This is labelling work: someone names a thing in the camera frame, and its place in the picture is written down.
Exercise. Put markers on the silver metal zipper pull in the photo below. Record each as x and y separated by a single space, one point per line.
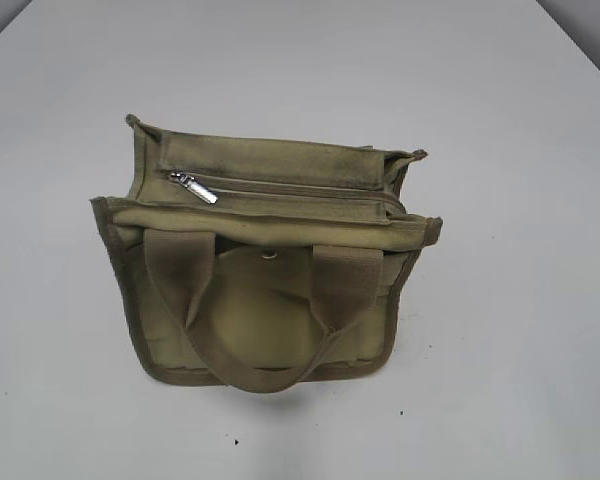
188 182

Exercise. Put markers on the olive yellow canvas bag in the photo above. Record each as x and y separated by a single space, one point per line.
294 275

